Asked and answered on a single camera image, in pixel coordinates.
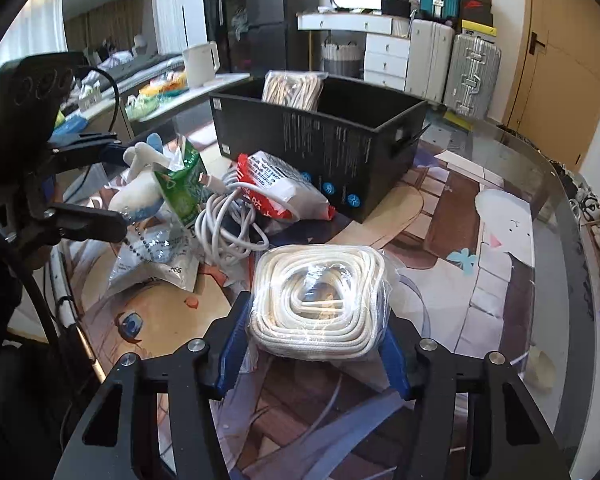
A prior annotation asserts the white plush rabbit toy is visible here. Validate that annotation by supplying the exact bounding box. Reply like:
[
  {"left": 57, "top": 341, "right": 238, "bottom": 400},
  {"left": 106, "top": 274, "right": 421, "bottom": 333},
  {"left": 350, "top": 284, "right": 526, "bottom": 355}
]
[{"left": 108, "top": 132, "right": 170, "bottom": 224}]

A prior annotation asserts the green snack packet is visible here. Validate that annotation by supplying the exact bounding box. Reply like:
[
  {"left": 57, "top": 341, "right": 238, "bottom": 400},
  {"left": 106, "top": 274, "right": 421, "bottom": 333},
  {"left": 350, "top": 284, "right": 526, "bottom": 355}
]
[{"left": 151, "top": 136, "right": 210, "bottom": 229}]

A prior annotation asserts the red white wipes pack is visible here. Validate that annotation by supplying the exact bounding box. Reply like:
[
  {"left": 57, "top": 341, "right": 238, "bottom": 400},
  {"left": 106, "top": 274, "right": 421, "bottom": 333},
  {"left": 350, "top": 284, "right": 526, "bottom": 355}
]
[{"left": 236, "top": 151, "right": 335, "bottom": 222}]

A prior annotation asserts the bagged white rope bundle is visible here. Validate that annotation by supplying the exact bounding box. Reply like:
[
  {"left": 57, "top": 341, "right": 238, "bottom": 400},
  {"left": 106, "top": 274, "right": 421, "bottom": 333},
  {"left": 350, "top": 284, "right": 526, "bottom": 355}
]
[{"left": 260, "top": 69, "right": 327, "bottom": 114}]

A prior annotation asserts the grey side cabinet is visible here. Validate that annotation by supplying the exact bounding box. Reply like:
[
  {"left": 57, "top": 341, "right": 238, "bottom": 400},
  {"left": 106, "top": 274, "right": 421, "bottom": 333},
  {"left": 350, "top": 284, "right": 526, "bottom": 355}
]
[{"left": 52, "top": 73, "right": 250, "bottom": 143}]

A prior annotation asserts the clear plastic bag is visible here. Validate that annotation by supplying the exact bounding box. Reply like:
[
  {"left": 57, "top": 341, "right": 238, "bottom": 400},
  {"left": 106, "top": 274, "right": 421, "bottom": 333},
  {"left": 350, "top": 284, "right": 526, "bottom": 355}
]
[{"left": 107, "top": 223, "right": 199, "bottom": 294}]

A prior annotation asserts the white electric kettle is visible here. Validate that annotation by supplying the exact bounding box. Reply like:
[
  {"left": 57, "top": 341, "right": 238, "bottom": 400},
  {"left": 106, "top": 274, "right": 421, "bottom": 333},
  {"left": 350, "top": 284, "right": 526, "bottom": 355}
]
[{"left": 182, "top": 41, "right": 220, "bottom": 89}]

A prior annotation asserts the black dark glass cabinet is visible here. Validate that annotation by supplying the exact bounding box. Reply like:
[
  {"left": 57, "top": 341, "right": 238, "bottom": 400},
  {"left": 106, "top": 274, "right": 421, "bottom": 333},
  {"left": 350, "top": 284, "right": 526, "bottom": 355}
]
[{"left": 204, "top": 0, "right": 251, "bottom": 73}]

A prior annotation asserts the black storage box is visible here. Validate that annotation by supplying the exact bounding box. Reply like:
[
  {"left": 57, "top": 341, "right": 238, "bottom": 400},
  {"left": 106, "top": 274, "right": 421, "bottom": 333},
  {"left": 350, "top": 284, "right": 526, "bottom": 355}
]
[{"left": 209, "top": 76, "right": 429, "bottom": 222}]

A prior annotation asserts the black refrigerator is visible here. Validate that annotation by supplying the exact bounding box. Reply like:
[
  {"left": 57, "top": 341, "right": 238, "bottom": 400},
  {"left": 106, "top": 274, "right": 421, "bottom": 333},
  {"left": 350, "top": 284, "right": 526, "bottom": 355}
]
[{"left": 246, "top": 0, "right": 320, "bottom": 76}]

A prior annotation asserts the grey white laundry basket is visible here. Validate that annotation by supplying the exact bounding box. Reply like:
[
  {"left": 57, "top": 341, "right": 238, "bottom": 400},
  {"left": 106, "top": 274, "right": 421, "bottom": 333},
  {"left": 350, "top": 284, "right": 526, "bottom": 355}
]
[{"left": 321, "top": 41, "right": 363, "bottom": 79}]

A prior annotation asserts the white drawer desk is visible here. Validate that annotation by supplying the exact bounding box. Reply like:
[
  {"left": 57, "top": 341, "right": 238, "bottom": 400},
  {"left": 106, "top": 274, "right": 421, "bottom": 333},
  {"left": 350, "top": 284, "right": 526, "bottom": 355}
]
[{"left": 297, "top": 11, "right": 411, "bottom": 91}]

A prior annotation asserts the silver suitcase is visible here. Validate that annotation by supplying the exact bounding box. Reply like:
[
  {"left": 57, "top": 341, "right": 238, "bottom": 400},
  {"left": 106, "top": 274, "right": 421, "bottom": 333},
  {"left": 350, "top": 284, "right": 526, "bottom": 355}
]
[{"left": 443, "top": 34, "right": 502, "bottom": 119}]

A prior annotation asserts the white suitcase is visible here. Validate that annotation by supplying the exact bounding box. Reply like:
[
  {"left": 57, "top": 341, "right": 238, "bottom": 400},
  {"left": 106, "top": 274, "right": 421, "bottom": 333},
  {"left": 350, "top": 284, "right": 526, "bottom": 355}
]
[{"left": 405, "top": 18, "right": 455, "bottom": 103}]

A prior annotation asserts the black handbag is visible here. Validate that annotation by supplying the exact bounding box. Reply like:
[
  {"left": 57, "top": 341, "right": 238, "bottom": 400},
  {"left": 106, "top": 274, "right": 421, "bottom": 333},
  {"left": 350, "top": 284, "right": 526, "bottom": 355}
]
[{"left": 380, "top": 0, "right": 412, "bottom": 18}]

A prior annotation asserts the wooden door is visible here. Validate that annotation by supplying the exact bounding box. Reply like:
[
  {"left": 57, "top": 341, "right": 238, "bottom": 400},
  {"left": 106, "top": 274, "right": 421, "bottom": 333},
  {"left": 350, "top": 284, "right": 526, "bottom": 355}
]
[{"left": 504, "top": 0, "right": 600, "bottom": 170}]

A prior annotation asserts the stack of shoe boxes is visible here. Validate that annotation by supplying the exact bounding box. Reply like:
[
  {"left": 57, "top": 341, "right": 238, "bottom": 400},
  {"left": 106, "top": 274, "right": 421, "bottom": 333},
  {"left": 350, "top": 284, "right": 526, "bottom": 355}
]
[{"left": 460, "top": 0, "right": 498, "bottom": 38}]

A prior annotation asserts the black cable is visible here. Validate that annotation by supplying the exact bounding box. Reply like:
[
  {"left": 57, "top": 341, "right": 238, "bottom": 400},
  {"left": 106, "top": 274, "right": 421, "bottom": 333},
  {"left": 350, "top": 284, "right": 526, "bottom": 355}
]
[{"left": 76, "top": 64, "right": 122, "bottom": 134}]

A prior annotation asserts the white charging cable coil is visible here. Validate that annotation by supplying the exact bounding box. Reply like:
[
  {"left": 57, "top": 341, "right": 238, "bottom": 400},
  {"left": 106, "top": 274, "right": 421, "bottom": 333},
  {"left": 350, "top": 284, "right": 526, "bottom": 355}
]
[{"left": 194, "top": 168, "right": 301, "bottom": 267}]

